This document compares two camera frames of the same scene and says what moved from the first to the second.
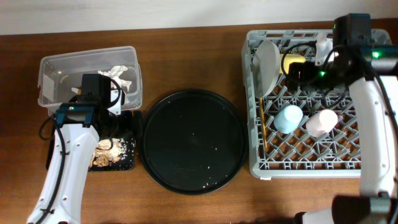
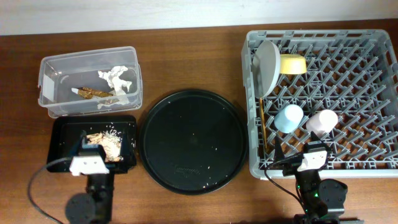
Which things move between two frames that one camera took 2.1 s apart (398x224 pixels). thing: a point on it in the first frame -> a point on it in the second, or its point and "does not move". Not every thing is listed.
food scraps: [107, 151] does not move
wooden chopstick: [263, 122] does not move
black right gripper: [305, 70] -> [291, 165]
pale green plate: [266, 65] does not move
